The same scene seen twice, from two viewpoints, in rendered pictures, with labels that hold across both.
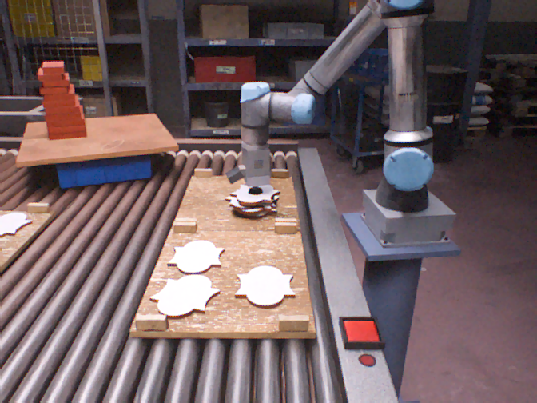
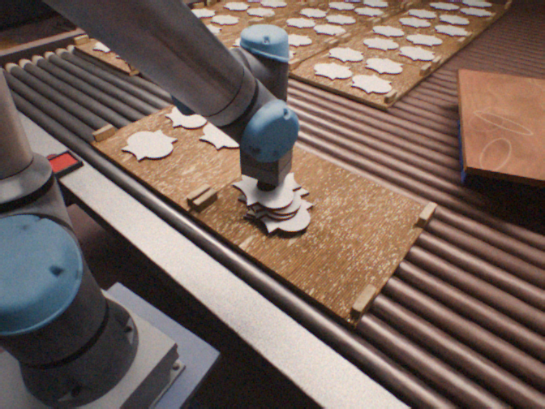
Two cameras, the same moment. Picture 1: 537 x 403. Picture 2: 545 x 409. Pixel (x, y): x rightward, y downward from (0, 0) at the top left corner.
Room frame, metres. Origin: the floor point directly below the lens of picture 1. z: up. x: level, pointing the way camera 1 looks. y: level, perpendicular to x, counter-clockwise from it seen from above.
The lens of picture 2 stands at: (1.60, -0.38, 1.48)
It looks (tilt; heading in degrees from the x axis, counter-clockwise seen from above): 44 degrees down; 131
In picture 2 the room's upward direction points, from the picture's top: straight up
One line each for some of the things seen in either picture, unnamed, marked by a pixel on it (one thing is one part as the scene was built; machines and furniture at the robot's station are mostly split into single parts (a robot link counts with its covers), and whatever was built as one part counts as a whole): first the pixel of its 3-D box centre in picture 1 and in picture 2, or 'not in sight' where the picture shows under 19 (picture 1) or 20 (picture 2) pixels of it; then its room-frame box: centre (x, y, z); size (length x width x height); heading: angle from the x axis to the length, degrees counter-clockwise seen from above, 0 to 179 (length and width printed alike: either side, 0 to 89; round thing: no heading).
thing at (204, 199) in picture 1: (239, 201); (313, 214); (1.31, 0.09, 0.93); 0.41 x 0.35 x 0.02; 1
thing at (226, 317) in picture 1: (230, 275); (189, 144); (0.90, 0.09, 0.93); 0.41 x 0.35 x 0.02; 1
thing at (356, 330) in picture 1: (360, 333); (62, 164); (0.71, -0.18, 0.92); 0.06 x 0.06 x 0.01; 1
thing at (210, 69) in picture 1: (224, 67); not in sight; (5.31, 0.51, 0.78); 0.66 x 0.45 x 0.28; 98
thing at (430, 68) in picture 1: (430, 113); not in sight; (4.68, -1.63, 0.44); 0.59 x 0.59 x 0.88
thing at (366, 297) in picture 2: (280, 173); (363, 301); (1.51, -0.04, 0.95); 0.06 x 0.02 x 0.03; 91
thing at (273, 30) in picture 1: (292, 30); not in sight; (5.39, -0.24, 1.16); 0.60 x 0.40 x 0.15; 101
